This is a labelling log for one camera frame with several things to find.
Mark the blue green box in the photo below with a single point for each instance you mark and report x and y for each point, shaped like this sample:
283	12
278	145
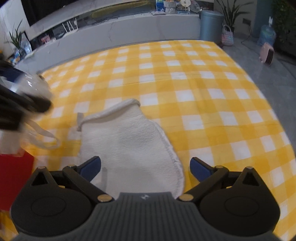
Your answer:
160	5

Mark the blue grey trash bin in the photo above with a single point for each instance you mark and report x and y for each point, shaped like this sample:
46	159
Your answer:
211	26

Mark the white fleece mitt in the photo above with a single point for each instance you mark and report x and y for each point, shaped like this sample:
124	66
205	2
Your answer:
129	148

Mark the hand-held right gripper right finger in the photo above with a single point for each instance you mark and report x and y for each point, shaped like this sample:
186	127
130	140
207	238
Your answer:
199	169

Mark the pink card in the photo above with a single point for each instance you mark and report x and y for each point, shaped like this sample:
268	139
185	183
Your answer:
45	39

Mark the teddy bear bouquet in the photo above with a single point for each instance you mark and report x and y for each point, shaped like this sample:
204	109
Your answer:
170	6

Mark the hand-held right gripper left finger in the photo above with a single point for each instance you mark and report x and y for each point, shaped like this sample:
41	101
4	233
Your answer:
91	167

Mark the white router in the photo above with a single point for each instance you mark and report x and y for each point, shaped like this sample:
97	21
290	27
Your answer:
69	27

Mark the pink heater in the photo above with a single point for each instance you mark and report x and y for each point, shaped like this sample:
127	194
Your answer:
267	54

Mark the bushy green plant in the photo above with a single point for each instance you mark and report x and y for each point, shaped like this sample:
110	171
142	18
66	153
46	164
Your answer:
285	18

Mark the green plant in glass vase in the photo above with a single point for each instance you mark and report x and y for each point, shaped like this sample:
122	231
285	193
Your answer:
17	44

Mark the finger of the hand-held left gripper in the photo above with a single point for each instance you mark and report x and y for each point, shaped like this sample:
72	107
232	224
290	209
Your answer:
10	73
30	103

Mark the tall leafy potted plant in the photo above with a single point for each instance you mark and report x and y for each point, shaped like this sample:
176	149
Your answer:
232	12

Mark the red square box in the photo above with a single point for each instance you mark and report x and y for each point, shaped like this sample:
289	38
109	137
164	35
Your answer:
15	180

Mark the blue water bottle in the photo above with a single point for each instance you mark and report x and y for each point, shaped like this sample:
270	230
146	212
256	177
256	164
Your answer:
267	34

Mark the white plastic bag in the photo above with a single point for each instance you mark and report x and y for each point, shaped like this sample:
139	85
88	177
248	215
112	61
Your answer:
39	136

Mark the white marble television bench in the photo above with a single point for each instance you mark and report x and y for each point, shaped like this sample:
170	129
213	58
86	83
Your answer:
115	34

